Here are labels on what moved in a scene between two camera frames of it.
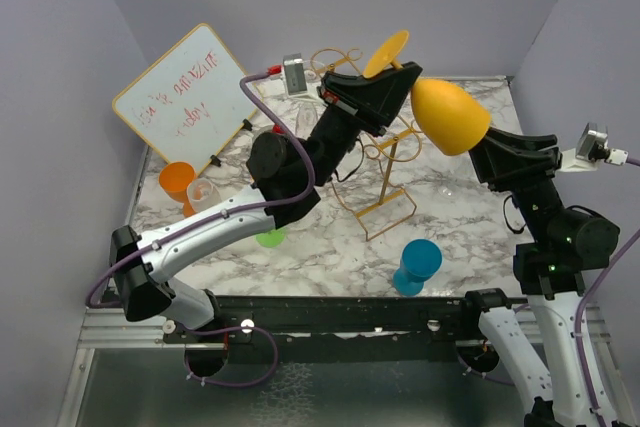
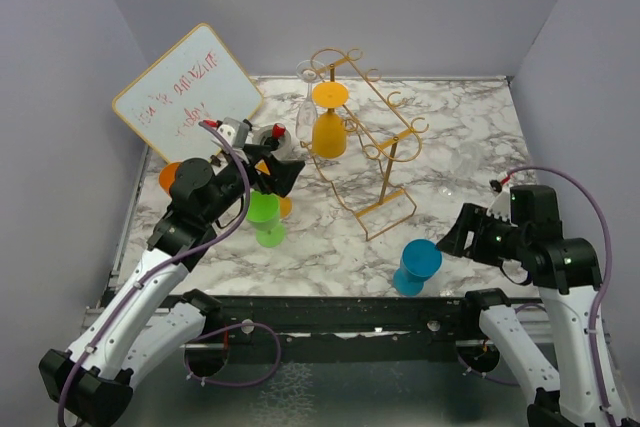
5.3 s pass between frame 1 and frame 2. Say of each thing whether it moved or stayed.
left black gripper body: moved
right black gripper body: moved
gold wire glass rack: stayed
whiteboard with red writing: stayed
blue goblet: stayed
